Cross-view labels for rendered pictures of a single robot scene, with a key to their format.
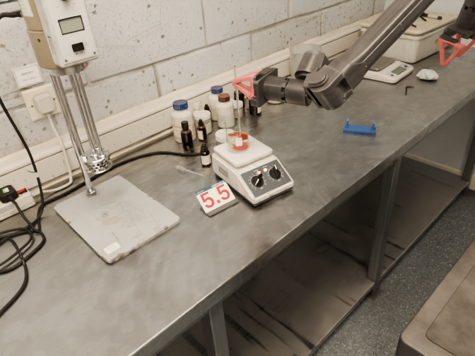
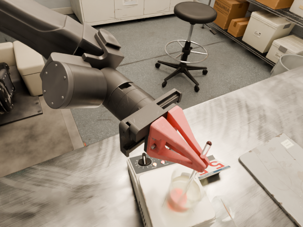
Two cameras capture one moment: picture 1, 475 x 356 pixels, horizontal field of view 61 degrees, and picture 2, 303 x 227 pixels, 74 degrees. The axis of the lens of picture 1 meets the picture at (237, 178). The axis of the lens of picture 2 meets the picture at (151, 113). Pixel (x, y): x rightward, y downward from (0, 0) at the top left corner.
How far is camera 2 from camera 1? 1.11 m
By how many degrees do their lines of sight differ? 99
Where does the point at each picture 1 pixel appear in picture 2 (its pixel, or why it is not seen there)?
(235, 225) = not seen: hidden behind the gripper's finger
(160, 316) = (237, 95)
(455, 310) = (42, 156)
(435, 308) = not seen: hidden behind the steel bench
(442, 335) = (65, 147)
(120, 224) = (293, 168)
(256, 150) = (158, 181)
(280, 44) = not seen: outside the picture
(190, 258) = (225, 121)
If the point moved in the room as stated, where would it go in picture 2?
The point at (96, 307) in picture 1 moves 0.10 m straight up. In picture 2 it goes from (275, 109) to (291, 88)
